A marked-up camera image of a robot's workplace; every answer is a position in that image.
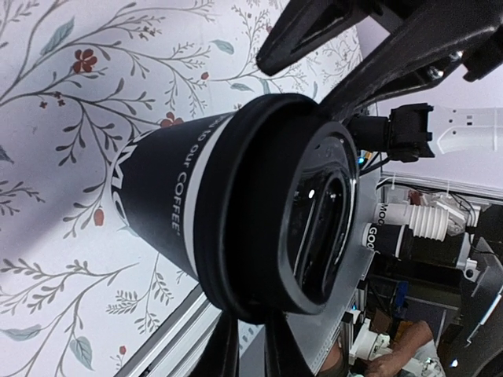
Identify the floral table mat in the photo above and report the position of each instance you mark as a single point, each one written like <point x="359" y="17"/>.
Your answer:
<point x="80" y="292"/>

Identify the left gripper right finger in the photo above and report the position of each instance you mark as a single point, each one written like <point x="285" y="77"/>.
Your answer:
<point x="282" y="355"/>

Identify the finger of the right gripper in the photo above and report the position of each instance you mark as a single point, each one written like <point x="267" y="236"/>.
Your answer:
<point x="436" y="39"/>
<point x="303" y="26"/>

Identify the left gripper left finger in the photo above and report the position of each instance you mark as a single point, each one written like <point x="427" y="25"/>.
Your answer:
<point x="221" y="356"/>

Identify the black white paper cup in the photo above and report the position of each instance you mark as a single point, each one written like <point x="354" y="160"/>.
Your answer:
<point x="155" y="184"/>

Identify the black plastic cup lid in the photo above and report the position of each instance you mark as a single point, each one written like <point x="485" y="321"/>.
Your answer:
<point x="275" y="209"/>

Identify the background stack of cups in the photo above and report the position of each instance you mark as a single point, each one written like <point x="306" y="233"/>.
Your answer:
<point x="394" y="225"/>

